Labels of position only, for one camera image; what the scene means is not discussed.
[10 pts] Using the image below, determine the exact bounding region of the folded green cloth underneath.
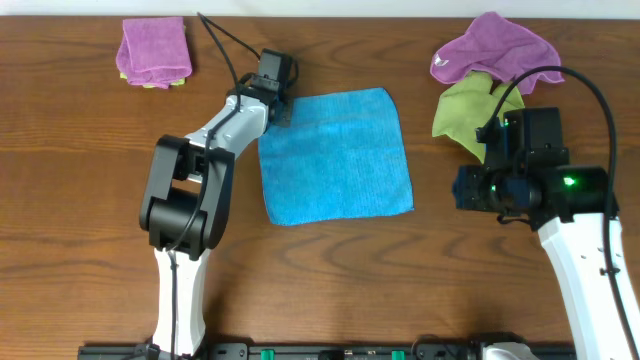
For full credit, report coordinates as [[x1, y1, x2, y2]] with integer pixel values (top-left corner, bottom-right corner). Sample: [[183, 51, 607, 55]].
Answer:
[[119, 72, 186, 89]]

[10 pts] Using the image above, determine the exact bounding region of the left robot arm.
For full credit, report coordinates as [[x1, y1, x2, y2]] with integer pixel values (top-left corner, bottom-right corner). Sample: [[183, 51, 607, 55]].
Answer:
[[139, 73, 293, 359]]

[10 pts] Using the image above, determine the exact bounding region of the blue microfibre cloth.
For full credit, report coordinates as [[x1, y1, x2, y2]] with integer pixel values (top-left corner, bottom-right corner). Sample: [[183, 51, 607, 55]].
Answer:
[[258, 88, 414, 226]]

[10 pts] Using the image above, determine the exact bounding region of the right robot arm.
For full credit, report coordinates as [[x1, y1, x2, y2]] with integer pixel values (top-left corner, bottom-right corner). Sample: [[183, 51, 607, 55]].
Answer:
[[452, 165, 639, 359]]

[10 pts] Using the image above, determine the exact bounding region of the crumpled purple cloth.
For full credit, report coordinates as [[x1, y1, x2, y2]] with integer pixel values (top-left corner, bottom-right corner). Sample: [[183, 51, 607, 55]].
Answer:
[[430, 12, 561, 84]]

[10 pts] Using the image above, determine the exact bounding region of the folded purple cloth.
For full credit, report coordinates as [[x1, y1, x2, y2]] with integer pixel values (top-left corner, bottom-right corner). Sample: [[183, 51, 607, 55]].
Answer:
[[116, 17, 193, 85]]

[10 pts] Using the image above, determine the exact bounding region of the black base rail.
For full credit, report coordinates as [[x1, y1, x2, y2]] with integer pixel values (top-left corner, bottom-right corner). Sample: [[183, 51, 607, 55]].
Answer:
[[76, 343, 481, 360]]

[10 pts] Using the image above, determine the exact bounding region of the crumpled olive green cloth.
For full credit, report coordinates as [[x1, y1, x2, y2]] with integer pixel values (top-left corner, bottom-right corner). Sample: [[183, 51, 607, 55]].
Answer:
[[432, 71, 510, 163]]

